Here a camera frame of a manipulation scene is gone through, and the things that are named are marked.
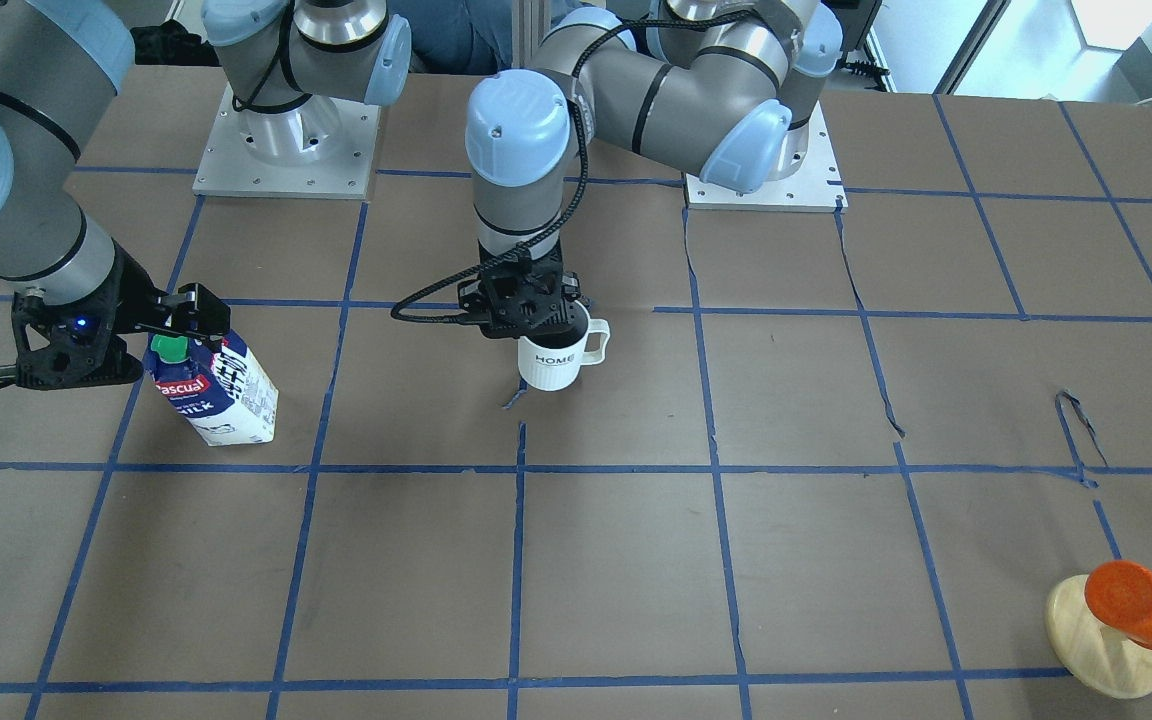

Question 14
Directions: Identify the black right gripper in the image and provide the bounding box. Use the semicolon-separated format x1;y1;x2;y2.
12;250;230;391

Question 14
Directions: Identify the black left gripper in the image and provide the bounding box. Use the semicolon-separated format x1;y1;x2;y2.
457;245;589;341

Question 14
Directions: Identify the white ribbed mug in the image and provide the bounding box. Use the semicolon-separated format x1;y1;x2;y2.
517;318;611;392

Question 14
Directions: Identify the blue white milk carton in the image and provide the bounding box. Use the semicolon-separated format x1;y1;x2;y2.
147;331;278;447

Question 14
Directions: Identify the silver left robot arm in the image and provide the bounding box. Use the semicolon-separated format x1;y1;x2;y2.
449;1;846;338

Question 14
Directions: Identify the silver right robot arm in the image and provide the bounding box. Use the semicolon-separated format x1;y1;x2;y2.
0;1;412;391

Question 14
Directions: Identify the orange cup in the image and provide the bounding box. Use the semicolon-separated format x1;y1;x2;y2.
1084;560;1152;650

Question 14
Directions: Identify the person in blue shirt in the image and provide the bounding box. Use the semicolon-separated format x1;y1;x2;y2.
391;0;577;76

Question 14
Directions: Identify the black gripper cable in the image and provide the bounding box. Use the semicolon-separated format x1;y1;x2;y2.
391;10;767;323

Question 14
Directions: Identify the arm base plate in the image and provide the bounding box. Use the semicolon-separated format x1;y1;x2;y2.
192;88;381;200
684;99;847;213

